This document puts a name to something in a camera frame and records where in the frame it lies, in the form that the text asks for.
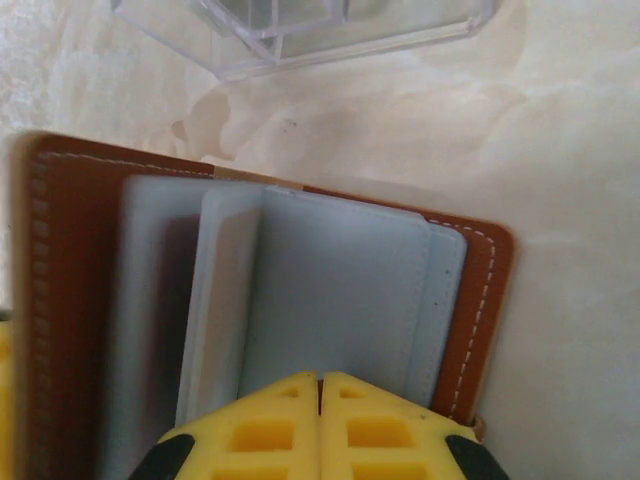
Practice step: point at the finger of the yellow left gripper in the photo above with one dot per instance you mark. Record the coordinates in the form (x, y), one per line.
(5, 400)

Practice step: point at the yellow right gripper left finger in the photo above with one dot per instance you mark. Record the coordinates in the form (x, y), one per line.
(260, 430)

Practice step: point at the brown leather card holder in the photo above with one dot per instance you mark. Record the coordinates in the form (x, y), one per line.
(350, 300)

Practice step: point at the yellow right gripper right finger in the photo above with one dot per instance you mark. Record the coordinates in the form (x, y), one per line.
(380, 430)

